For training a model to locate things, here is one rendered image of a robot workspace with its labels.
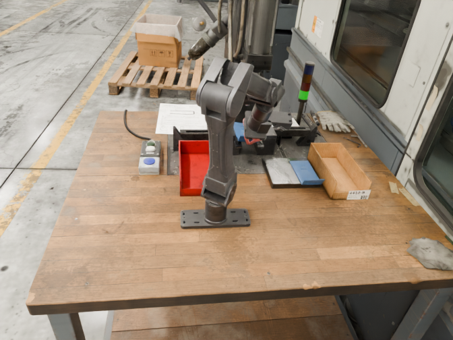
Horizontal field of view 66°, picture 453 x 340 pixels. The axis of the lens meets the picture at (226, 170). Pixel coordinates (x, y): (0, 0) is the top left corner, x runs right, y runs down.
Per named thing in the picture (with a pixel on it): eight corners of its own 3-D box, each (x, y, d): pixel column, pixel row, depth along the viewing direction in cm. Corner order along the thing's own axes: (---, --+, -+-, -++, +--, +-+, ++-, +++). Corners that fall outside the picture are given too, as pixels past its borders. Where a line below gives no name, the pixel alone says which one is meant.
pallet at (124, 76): (131, 61, 491) (130, 50, 483) (203, 66, 496) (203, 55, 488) (108, 94, 392) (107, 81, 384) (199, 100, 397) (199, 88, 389)
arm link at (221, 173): (216, 181, 102) (214, 77, 81) (236, 189, 100) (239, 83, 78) (205, 193, 98) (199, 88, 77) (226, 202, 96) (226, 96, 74)
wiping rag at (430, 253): (395, 241, 101) (423, 274, 90) (398, 233, 100) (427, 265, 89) (438, 239, 104) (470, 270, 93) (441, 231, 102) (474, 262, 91)
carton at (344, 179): (330, 202, 114) (336, 182, 110) (306, 160, 135) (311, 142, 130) (367, 201, 116) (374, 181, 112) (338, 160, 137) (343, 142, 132)
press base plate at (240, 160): (167, 181, 121) (167, 175, 119) (168, 117, 162) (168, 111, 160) (345, 179, 130) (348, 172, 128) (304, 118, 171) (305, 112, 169)
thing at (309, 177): (303, 187, 115) (305, 180, 113) (289, 162, 128) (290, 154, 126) (323, 186, 116) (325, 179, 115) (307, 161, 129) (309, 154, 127)
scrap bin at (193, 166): (179, 196, 110) (179, 181, 107) (178, 154, 130) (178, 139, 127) (218, 195, 112) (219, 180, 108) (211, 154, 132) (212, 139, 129)
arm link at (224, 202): (210, 169, 99) (199, 179, 95) (237, 180, 96) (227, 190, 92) (209, 187, 103) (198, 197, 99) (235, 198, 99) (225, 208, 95)
